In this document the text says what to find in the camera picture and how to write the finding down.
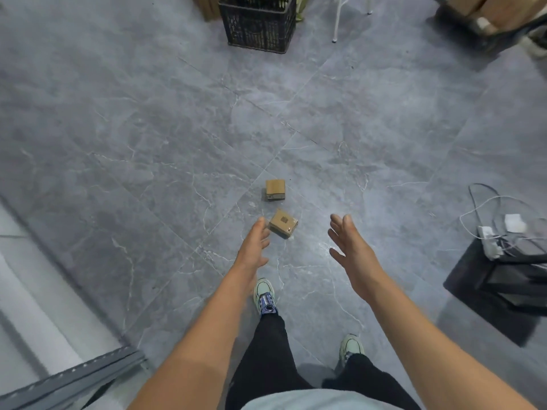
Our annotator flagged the person's right leg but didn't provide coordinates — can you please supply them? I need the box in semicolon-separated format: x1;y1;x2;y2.
321;353;423;410

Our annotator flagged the person's right forearm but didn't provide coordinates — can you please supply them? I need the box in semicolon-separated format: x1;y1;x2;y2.
366;275;539;410

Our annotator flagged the small brown box square mark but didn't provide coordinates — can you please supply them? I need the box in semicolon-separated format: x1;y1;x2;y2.
268;208;300;240

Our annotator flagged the person's white shirt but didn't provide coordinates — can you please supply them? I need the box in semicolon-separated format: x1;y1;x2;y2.
240;388;406;410

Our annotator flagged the person's left hand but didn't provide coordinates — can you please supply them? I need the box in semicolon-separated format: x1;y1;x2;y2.
232;216;272;292

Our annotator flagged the person's right shoe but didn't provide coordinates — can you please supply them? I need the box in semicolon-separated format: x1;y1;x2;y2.
338;333;366;364

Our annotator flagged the small cube brown box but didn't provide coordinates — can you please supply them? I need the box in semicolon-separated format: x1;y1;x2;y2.
264;179;287;203

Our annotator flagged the black storage crate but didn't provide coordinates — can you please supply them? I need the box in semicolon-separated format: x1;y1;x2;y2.
218;0;298;55

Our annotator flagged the white crumpled paper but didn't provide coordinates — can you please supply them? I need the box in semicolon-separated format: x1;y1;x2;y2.
504;214;528;233

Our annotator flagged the person's left leg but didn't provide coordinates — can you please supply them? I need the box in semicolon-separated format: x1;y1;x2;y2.
225;313;316;410

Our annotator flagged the person's right hand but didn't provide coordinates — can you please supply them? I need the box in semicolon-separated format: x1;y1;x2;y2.
328;214;387;302

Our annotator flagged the person's leg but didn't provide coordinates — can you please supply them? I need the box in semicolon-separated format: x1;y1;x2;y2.
321;353;423;410
225;313;316;410

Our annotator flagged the heap of large cardboard boxes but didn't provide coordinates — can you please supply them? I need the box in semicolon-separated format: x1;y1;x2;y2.
192;0;222;22

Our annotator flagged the white chair with orange seat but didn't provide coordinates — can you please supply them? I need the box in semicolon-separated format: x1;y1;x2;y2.
331;0;374;44

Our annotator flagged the brown cardboard box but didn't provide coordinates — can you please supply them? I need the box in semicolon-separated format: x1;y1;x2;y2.
476;0;547;30
444;0;490;17

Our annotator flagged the person's left forearm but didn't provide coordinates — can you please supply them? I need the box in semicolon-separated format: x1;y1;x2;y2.
128;270;257;410

